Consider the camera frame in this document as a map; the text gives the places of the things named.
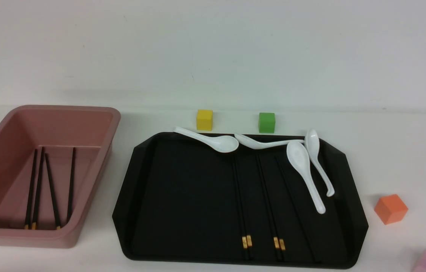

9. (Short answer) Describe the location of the black chopstick on tray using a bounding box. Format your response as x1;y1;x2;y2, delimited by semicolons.
275;156;320;264

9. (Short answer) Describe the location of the white spoon far right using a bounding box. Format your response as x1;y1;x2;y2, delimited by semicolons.
304;129;335;197

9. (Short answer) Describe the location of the green cube block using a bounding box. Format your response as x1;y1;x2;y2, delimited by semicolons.
258;112;276;134

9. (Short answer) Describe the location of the white spoon far left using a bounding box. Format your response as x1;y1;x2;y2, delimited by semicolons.
173;127;239;153

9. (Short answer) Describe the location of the white spoon top middle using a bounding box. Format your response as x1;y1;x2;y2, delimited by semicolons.
234;134;304;150

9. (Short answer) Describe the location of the yellow cube block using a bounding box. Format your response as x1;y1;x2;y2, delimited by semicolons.
196;110;213;131

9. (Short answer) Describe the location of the orange cube block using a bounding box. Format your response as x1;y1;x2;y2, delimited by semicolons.
374;193;409;225

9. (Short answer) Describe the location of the black chopstick in bin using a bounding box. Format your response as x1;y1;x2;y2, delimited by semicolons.
66;147;76;223
45;153;61;230
31;146;45;230
24;149;38;230

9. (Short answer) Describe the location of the pink plastic bin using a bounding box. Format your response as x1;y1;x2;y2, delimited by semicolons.
0;105;121;248

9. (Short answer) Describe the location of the black chopstick gold tip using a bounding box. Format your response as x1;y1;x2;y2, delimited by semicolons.
255;153;281;262
258;154;286;262
232;155;250;260
236;162;253;261

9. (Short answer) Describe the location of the black serving tray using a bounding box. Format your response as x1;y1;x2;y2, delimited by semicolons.
112;131;369;269

